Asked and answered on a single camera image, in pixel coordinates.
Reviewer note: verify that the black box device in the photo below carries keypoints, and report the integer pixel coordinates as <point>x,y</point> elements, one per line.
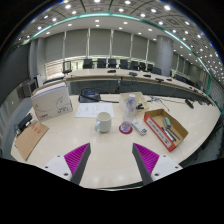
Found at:
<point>24,122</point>

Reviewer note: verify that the brown paper envelope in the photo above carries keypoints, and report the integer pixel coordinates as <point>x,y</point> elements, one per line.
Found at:
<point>30,140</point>

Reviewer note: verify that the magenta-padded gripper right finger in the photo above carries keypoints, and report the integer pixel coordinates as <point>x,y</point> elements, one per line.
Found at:
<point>148,160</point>

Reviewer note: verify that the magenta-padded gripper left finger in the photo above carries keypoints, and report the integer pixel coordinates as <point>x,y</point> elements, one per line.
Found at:
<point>76,160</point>

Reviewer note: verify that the thin black pen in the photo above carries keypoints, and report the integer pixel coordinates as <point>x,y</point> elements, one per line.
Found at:
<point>174,134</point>

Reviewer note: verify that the white copy paper carton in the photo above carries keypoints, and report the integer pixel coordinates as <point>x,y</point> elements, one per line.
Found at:
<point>51,103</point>

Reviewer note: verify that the black office chairs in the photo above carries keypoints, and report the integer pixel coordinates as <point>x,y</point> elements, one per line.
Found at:
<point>111,63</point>

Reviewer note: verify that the green board eraser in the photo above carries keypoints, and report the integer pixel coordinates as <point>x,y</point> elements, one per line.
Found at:
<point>167,122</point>

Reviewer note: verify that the shallow cardboard box red label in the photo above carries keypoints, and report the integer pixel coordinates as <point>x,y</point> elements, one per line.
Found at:
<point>156,116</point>

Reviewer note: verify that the white printed paper sheet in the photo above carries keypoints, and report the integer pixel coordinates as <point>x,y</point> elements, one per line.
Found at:
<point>93,110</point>

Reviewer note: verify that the black clip tool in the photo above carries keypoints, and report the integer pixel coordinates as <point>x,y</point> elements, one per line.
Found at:
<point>139,106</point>

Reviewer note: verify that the small dark monitor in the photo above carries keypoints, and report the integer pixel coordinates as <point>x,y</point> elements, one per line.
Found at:
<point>67,66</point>

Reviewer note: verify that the black table microphone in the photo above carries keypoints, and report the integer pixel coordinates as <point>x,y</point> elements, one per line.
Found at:
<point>189,103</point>

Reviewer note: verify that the clear plastic water bottle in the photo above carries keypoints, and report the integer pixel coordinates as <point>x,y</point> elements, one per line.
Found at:
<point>128,113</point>

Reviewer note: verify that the round ceiling lights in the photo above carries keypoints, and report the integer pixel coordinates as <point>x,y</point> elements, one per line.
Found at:
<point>97,1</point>

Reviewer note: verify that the flat round red coaster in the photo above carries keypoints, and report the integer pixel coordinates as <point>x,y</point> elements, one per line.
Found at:
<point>121,131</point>

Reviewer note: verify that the white compartment organizer box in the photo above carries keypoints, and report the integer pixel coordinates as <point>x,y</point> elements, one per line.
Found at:
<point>142,98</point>

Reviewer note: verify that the white remote control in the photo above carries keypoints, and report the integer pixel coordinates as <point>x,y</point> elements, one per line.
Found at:
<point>139,127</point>

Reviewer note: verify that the black silver marker pen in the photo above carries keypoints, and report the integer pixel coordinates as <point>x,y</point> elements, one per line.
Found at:
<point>167,134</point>

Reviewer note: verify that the long curved conference desk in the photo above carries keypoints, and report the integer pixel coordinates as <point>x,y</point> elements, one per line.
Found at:
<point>93,74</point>

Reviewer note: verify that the black conference microphones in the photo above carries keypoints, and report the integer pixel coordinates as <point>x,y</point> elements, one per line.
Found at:
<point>132,73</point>

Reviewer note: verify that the white ceramic mug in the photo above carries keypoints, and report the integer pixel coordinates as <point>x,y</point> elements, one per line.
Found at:
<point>104,122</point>

